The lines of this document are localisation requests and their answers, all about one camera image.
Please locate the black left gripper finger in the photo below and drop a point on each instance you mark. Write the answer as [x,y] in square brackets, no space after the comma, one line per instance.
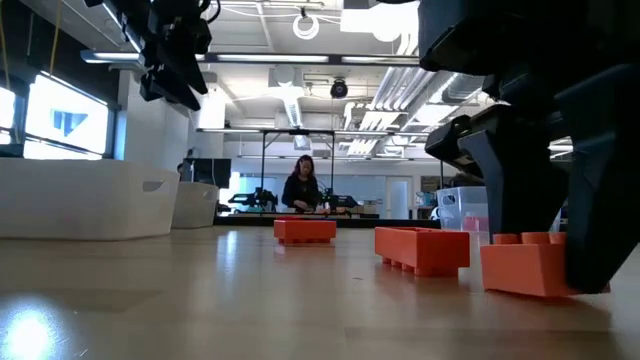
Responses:
[167,87]
[185,62]

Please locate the black background table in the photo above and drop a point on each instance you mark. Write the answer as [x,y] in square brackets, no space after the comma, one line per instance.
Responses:
[390,222]

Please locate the red toy brick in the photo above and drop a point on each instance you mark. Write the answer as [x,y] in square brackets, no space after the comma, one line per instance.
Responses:
[472,223]

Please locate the black background robot arm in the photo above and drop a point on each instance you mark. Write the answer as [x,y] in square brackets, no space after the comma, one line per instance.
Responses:
[342,201]
[255,199]

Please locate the black ceiling camera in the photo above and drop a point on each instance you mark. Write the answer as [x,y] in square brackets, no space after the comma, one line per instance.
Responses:
[339,89]

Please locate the black computer monitor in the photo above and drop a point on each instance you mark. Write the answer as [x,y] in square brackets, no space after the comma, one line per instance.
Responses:
[210,172]

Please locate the long ceiling light bar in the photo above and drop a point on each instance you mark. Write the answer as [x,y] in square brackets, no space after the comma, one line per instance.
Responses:
[125,56]

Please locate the silver ventilation duct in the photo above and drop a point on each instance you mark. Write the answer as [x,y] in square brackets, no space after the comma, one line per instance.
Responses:
[462,87]

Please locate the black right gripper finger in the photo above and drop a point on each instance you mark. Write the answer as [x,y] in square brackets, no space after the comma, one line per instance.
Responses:
[520,190]
[605,200]

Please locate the white plastic bin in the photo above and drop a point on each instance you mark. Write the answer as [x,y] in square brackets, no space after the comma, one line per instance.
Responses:
[75,200]
[197,205]

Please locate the small orange toy brick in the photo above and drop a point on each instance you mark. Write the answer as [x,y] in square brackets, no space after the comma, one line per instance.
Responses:
[520,270]

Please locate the clear plastic bin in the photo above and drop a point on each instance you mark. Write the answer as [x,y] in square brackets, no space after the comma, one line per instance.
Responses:
[462,200]

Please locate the black background station frame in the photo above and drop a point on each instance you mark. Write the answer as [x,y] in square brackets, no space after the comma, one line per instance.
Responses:
[263,160]

